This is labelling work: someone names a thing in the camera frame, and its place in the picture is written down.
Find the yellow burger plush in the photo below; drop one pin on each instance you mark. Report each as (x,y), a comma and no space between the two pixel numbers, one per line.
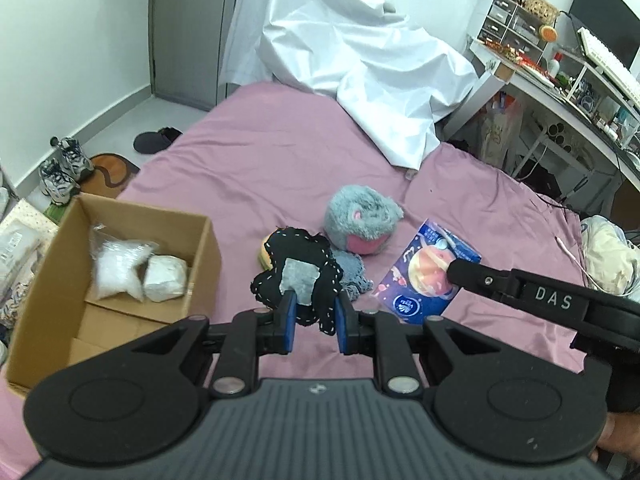
(263,255)

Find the black felt plush white stitching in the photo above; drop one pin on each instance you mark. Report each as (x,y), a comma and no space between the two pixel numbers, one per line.
(300,250)

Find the white bottle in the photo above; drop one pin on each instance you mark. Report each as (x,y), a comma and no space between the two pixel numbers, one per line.
(554,66)

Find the grey fluffy plush toy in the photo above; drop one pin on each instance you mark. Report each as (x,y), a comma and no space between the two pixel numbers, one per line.
(360,210)

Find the white dotted package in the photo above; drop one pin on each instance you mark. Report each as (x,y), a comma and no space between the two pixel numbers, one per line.
(22,230)

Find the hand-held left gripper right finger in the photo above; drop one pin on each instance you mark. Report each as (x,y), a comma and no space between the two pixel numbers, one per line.
(343,329)

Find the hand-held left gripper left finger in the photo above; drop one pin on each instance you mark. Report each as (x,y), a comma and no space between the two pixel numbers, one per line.
(289,324)

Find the blue knitted cloth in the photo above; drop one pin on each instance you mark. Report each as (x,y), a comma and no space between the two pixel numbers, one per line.
(353,271)

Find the orange round toy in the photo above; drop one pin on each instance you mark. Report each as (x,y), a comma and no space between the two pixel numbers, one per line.
(548,33)

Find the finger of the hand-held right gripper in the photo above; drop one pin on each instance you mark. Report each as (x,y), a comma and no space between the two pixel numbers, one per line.
(480,276)

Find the floral cloth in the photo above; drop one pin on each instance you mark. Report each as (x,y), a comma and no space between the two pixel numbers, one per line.
(12,305)

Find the beige paper bag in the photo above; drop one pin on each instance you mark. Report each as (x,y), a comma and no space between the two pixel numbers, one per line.
(497,135)

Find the wicker basket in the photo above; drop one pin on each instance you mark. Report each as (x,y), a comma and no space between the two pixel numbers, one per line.
(540,7)

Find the white sheet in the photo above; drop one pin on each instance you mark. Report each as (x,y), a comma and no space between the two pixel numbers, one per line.
(350,45)

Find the grey wardrobe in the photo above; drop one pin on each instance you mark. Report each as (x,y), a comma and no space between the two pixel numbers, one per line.
(190,25)

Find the white desk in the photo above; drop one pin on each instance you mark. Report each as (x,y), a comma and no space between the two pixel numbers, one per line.
(575,110)

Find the cardboard box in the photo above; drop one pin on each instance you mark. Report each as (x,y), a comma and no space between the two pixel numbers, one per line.
(45,310)

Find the white keyboard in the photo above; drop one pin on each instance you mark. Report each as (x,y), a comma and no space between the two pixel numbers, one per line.
(607,62)

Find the white wrapped bundle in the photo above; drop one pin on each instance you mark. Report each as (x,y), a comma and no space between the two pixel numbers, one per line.
(165,276)

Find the blue tissue packet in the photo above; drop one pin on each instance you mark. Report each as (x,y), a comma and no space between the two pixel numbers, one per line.
(420,272)

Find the white drawer organizer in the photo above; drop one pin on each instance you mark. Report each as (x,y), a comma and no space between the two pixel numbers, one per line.
(507,25)

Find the cream blanket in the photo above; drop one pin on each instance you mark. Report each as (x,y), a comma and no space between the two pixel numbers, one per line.
(610,255)

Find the brown floor mat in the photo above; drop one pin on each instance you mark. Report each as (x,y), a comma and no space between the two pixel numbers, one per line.
(112,172)

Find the dark slipper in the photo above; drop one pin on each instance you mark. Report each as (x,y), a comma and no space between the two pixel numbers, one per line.
(152,141)

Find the grey white sneaker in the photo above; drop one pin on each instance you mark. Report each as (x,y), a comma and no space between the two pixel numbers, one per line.
(72,157)
(57,182)

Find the black bag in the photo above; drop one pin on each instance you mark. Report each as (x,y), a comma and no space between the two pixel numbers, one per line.
(542,177)

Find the clear bag of white filling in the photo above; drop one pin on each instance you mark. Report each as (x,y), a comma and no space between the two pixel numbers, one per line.
(117,270)

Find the pink bed sheet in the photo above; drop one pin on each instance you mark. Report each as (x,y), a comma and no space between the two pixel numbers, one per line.
(270,160)

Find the person's right hand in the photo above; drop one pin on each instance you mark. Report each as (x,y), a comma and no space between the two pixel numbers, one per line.
(622,435)

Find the black monitor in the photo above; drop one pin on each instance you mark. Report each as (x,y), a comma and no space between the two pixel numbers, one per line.
(607,10)

